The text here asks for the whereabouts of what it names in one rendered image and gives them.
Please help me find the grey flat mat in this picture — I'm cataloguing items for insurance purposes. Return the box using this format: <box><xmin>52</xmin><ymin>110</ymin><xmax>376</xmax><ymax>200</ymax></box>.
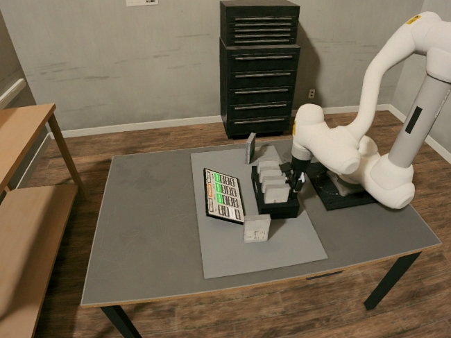
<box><xmin>191</xmin><ymin>146</ymin><xmax>328</xmax><ymax>279</ymax></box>

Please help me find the white hard drive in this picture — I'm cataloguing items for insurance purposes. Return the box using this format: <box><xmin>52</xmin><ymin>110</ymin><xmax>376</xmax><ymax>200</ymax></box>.
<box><xmin>245</xmin><ymin>133</ymin><xmax>256</xmax><ymax>164</ymax></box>

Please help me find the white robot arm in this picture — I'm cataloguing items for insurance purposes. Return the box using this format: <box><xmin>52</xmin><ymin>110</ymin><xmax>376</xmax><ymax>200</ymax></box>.
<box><xmin>291</xmin><ymin>12</ymin><xmax>451</xmax><ymax>209</ymax></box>

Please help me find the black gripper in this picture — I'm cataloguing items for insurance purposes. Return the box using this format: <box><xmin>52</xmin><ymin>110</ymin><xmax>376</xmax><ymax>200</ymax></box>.
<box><xmin>290</xmin><ymin>156</ymin><xmax>311</xmax><ymax>200</ymax></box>

